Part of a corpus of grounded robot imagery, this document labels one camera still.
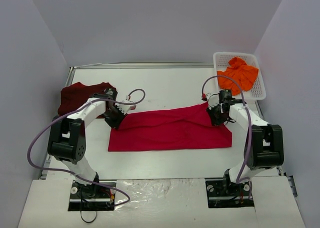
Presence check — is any bright red t shirt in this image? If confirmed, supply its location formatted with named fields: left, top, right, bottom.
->
left=107, top=103, right=233, bottom=152

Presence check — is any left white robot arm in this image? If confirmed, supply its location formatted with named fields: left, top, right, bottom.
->
left=47, top=88, right=128, bottom=197

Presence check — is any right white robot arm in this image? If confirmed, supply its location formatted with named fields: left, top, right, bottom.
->
left=202, top=90, right=285, bottom=195

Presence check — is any dark red folded t shirt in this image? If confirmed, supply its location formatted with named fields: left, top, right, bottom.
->
left=57, top=82, right=116, bottom=116

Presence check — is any orange t shirt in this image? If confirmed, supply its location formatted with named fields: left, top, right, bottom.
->
left=217, top=57, right=259, bottom=96

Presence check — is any white plastic basket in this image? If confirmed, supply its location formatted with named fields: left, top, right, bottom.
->
left=213, top=52, right=266, bottom=101

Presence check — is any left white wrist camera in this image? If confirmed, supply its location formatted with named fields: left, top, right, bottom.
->
left=118, top=100, right=137, bottom=114

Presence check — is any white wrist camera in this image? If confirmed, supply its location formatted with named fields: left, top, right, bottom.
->
left=118, top=100, right=137, bottom=114
left=202, top=93, right=219, bottom=108

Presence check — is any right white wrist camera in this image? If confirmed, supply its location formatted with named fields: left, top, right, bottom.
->
left=202, top=93, right=219, bottom=108

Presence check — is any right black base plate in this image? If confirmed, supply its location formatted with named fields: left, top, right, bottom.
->
left=205, top=178, right=254, bottom=209

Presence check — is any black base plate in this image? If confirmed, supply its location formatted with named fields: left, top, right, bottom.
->
left=205, top=178, right=254, bottom=209
left=68, top=181, right=115, bottom=212

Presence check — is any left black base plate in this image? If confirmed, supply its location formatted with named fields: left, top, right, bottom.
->
left=68, top=181, right=115, bottom=212

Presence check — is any black loop cable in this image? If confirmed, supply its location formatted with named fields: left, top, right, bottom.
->
left=79, top=209, right=99, bottom=224

